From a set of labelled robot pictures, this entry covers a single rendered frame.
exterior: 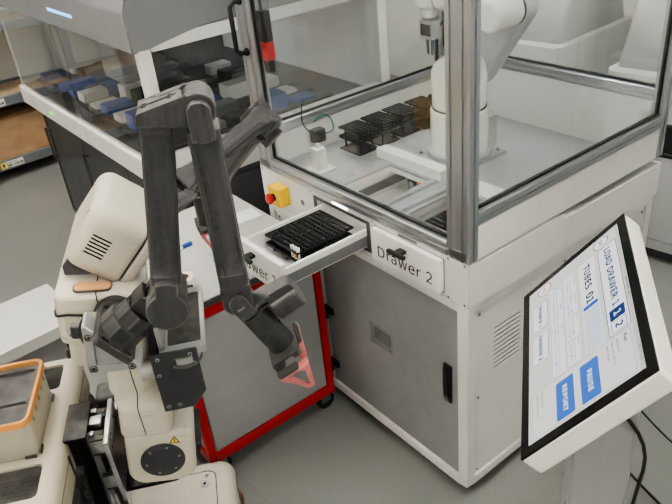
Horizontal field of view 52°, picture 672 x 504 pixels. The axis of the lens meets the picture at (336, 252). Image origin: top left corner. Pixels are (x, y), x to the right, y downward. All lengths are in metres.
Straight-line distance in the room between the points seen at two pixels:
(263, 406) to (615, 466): 1.37
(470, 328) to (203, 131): 1.12
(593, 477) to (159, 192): 1.07
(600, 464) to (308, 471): 1.30
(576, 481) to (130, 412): 0.99
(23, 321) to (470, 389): 1.39
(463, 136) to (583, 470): 0.80
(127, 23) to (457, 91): 1.33
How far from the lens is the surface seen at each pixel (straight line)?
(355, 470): 2.62
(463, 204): 1.81
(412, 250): 2.00
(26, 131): 5.72
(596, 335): 1.39
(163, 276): 1.30
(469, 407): 2.22
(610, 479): 1.65
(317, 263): 2.09
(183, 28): 2.72
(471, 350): 2.08
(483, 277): 1.96
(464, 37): 1.65
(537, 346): 1.54
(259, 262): 2.09
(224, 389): 2.44
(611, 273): 1.50
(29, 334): 2.30
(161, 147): 1.19
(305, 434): 2.77
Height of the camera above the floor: 1.96
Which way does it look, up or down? 31 degrees down
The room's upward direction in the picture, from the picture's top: 6 degrees counter-clockwise
